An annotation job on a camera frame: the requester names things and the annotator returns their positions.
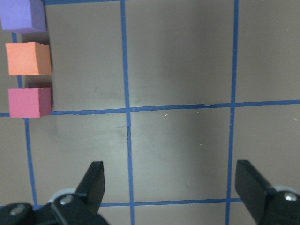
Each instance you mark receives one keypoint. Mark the pink foam block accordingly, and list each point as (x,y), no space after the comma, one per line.
(29,102)

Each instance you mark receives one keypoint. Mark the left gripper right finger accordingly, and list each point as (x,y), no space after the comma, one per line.
(267,204)

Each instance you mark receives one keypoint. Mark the orange foam block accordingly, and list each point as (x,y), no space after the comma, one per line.
(29,58)

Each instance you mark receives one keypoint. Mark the purple foam block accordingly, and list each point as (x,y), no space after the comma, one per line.
(22,16)

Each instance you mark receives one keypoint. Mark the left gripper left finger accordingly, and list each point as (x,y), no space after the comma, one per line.
(81,207)

